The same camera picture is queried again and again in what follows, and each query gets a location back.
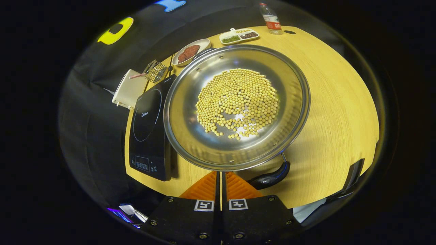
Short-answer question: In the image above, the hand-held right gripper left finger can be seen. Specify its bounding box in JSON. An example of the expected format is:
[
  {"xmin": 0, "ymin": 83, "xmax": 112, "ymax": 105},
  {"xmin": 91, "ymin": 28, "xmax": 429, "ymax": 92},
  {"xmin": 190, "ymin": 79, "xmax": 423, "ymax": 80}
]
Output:
[{"xmin": 142, "ymin": 171, "xmax": 222, "ymax": 245}]

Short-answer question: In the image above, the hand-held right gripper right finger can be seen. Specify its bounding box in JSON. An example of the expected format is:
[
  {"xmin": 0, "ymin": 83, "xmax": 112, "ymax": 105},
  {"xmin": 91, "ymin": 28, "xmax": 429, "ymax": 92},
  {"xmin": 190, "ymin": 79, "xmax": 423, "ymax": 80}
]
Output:
[{"xmin": 222, "ymin": 171, "xmax": 301, "ymax": 245}]

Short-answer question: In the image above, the steel pot with black handles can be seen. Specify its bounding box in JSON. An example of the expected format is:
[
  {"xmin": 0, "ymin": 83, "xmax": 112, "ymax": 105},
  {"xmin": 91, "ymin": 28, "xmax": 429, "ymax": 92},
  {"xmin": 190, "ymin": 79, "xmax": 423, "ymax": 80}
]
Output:
[{"xmin": 163, "ymin": 44, "xmax": 311, "ymax": 191}]

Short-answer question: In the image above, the black induction cooktop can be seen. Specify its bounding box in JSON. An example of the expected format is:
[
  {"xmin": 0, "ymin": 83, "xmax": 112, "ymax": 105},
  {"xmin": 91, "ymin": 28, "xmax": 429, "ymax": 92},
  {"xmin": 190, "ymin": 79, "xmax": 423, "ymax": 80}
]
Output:
[{"xmin": 128, "ymin": 74, "xmax": 178, "ymax": 182}]

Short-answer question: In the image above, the white paper sheet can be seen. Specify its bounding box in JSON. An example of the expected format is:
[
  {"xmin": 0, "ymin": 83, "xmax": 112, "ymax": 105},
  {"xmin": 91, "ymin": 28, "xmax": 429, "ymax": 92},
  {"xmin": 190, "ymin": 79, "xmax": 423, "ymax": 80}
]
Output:
[{"xmin": 118, "ymin": 203, "xmax": 150, "ymax": 223}]

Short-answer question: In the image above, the black chair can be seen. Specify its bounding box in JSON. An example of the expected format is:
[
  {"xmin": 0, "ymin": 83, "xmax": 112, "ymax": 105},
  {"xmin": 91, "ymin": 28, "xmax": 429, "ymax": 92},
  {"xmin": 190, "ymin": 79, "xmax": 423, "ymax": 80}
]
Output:
[{"xmin": 301, "ymin": 158, "xmax": 365, "ymax": 227}]

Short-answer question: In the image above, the pile of yellow soybeans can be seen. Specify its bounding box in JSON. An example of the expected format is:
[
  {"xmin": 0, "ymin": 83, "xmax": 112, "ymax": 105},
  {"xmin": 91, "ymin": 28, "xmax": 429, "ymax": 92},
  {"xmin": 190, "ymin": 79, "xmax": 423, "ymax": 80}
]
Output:
[{"xmin": 196, "ymin": 68, "xmax": 280, "ymax": 140}]

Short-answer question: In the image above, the black backdrop cloth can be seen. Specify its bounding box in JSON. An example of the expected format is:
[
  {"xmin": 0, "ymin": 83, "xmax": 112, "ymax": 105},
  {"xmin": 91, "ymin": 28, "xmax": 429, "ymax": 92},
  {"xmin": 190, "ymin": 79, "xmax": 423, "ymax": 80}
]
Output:
[{"xmin": 58, "ymin": 0, "xmax": 344, "ymax": 211}]

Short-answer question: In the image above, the white toaster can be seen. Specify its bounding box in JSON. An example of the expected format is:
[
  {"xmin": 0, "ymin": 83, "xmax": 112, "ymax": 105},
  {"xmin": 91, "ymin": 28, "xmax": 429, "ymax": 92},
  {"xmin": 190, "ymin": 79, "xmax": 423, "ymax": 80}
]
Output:
[{"xmin": 112, "ymin": 69, "xmax": 149, "ymax": 110}]

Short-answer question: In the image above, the round white plate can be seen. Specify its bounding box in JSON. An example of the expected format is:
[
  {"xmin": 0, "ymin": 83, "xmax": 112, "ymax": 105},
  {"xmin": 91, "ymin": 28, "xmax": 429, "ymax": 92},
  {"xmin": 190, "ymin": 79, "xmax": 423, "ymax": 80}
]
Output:
[{"xmin": 172, "ymin": 38, "xmax": 212, "ymax": 67}]

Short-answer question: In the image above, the white divided dish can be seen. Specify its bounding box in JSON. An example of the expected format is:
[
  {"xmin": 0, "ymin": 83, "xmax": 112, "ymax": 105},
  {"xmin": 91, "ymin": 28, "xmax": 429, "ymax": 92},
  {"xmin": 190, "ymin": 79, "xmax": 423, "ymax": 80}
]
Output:
[{"xmin": 219, "ymin": 28, "xmax": 260, "ymax": 45}]

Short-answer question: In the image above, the clear plastic water bottle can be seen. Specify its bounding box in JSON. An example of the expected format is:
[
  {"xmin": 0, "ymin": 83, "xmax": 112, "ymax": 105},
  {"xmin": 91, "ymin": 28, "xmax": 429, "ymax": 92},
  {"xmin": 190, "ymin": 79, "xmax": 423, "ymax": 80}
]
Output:
[{"xmin": 259, "ymin": 2, "xmax": 283, "ymax": 35}]

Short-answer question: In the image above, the wire mesh basket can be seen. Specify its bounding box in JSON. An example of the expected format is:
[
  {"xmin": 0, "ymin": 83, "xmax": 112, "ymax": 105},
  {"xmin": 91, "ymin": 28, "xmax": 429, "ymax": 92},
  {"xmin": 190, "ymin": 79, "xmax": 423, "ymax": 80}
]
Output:
[{"xmin": 143, "ymin": 60, "xmax": 168, "ymax": 83}]

